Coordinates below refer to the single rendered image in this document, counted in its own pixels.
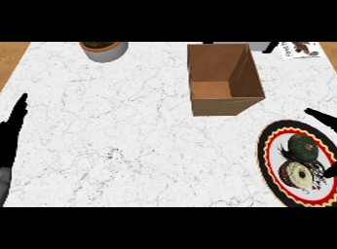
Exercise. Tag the dark green squash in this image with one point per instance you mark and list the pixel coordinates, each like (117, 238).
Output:
(303, 148)

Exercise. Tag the red and black rimmed plate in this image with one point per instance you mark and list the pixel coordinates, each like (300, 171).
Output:
(276, 162)

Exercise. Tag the brown cardboard box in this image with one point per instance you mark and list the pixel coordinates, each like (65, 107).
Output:
(223, 79)

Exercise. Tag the chocolate frosted donut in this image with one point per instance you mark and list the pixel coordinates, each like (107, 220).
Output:
(296, 174)

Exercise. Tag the white printed package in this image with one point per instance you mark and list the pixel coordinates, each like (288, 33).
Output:
(300, 49)

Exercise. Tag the grey plant pot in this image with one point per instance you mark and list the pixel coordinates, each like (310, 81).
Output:
(104, 50)

